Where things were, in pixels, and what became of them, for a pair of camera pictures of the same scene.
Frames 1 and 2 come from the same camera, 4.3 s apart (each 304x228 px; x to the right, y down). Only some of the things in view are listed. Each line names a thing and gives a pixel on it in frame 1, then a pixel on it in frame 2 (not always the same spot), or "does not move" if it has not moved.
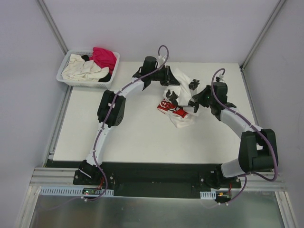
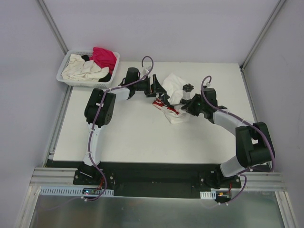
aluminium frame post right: (277, 9) does not move
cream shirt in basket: (79, 69) does not move
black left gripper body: (171, 77) -> (154, 85)
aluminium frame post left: (53, 27) does not move
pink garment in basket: (104, 58) does not move
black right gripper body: (195, 99) -> (189, 107)
